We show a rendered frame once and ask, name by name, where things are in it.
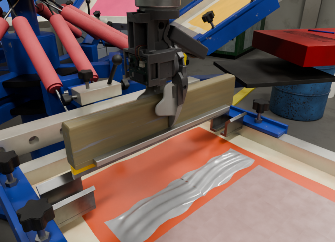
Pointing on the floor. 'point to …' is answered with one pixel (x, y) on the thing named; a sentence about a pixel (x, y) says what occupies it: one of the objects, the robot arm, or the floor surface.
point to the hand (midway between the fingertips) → (167, 116)
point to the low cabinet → (239, 44)
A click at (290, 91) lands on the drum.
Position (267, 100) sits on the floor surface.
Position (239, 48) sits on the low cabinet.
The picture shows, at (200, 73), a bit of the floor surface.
